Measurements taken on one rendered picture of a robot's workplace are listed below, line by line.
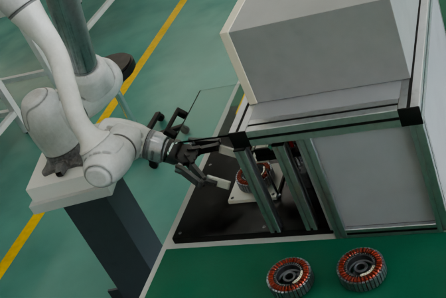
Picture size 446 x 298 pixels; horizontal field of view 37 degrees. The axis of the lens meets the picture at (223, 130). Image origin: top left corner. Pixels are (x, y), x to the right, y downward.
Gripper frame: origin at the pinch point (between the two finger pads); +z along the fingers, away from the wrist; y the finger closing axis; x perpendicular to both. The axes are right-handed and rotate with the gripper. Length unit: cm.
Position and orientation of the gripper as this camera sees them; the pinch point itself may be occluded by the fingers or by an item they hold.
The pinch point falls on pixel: (231, 168)
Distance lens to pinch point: 193.7
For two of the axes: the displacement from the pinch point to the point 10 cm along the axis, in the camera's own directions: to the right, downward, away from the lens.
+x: 1.4, -7.4, -6.5
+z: 9.5, 2.8, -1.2
